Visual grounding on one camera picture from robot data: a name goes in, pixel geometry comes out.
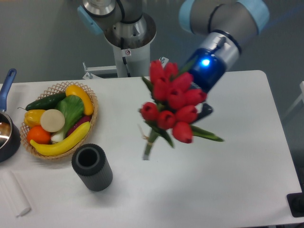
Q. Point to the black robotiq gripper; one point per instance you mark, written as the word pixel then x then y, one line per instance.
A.
pixel 207 69

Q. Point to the black device at table edge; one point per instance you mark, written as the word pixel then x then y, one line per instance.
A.
pixel 296 204

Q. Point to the cream round disc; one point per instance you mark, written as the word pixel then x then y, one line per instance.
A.
pixel 52 120

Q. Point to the white folded cloth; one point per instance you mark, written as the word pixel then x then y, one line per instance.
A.
pixel 16 197

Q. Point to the purple eggplant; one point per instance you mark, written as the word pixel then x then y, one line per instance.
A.
pixel 82 120

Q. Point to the yellow bell pepper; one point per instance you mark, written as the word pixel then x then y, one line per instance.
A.
pixel 32 117

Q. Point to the dark pot with blue handle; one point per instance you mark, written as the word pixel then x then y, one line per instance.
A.
pixel 9 133

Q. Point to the green cucumber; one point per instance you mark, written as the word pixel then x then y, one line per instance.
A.
pixel 45 103

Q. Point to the green leafy vegetable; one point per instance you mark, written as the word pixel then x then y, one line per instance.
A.
pixel 72 108

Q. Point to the yellow squash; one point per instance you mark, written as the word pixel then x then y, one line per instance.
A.
pixel 81 93

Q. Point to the white frame at right edge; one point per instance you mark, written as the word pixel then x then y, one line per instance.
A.
pixel 296 106

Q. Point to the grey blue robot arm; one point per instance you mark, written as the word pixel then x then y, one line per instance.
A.
pixel 227 27

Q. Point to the yellow banana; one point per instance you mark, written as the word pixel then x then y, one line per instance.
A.
pixel 65 145

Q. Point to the dark grey ribbed vase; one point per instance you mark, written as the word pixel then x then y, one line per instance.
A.
pixel 90 163

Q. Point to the red tulip bouquet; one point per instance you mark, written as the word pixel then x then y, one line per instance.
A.
pixel 174 108

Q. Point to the orange fruit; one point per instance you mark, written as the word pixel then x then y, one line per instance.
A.
pixel 39 135

